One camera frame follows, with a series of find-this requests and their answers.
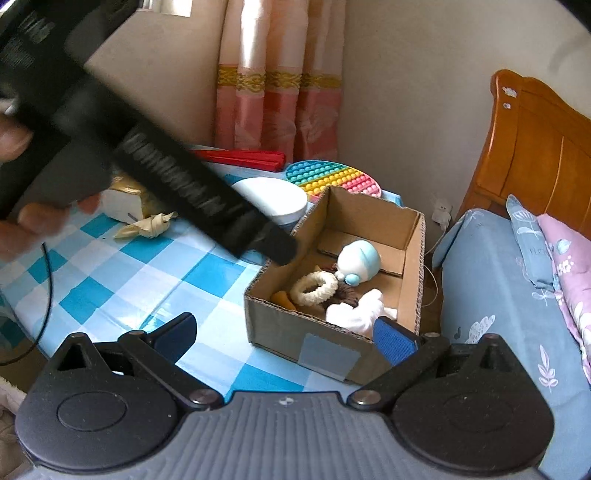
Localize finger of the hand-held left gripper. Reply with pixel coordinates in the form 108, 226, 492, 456
111, 121, 299, 267

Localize gold tissue pack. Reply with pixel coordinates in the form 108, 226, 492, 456
99, 173, 162, 227

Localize pink curtain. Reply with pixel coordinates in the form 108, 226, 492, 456
215, 0, 345, 162

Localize blue bed sheet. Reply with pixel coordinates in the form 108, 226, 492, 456
431, 208, 591, 480

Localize brown knitted scrunchie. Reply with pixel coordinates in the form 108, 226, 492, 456
323, 263, 366, 309

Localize brown cardboard box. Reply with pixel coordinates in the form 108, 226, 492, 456
244, 185, 426, 384

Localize rainbow bubble pop toy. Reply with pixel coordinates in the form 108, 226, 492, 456
284, 161, 383, 201

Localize red folded fan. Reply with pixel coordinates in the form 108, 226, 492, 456
187, 148, 286, 172

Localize blue checkered tablecloth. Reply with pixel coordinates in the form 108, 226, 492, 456
0, 161, 402, 407

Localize white cloth bunny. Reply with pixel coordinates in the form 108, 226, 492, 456
325, 288, 398, 335

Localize blue floral pillow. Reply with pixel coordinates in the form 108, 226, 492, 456
505, 194, 566, 289

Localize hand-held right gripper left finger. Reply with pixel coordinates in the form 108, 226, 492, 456
45, 312, 225, 411

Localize cream cloth bow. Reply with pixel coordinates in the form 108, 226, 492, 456
113, 211, 178, 240

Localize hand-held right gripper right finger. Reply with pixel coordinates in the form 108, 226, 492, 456
347, 316, 523, 409

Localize cream knitted scrunchie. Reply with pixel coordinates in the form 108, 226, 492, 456
291, 271, 341, 306

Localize black cable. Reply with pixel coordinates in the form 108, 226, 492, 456
0, 242, 54, 367

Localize person's left hand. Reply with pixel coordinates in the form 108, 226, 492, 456
0, 113, 103, 263

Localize blue round plush toy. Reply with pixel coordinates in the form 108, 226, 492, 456
335, 240, 383, 286

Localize pink floral pillow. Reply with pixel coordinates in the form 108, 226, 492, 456
538, 215, 591, 384

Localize wooden bed headboard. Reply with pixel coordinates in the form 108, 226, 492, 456
457, 69, 591, 241

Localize clear jar with white lid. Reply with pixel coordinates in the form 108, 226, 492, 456
231, 178, 309, 232

